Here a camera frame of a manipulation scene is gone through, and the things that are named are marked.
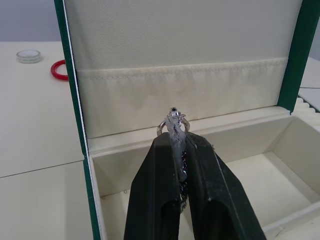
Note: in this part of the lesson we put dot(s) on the clear round display case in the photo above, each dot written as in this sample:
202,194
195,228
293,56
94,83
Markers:
28,56

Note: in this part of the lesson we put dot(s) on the green jewelry box cream lining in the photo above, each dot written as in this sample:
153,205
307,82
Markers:
180,82

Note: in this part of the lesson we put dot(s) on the red bangle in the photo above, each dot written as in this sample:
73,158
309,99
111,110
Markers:
57,71

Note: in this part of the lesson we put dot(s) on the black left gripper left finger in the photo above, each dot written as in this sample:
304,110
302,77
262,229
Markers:
147,190

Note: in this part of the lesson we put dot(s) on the cream ridged tray insert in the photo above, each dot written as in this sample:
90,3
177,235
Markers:
306,105

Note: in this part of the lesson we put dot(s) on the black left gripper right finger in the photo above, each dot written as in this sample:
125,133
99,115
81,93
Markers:
215,190

